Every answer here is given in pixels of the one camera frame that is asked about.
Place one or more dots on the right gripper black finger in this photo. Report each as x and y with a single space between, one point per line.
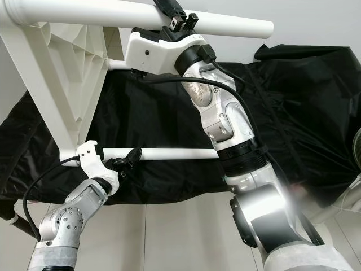
169 7

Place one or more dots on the white plastic table top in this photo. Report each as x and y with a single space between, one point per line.
45 68

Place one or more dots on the black cloth table cover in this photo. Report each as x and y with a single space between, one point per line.
169 113

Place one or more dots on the white round stool base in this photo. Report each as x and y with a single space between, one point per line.
344 209

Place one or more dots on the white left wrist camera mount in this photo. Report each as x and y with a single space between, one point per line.
90 158

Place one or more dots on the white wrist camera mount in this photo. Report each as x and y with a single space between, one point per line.
90 158
149 53

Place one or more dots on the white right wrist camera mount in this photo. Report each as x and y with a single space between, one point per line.
149 53

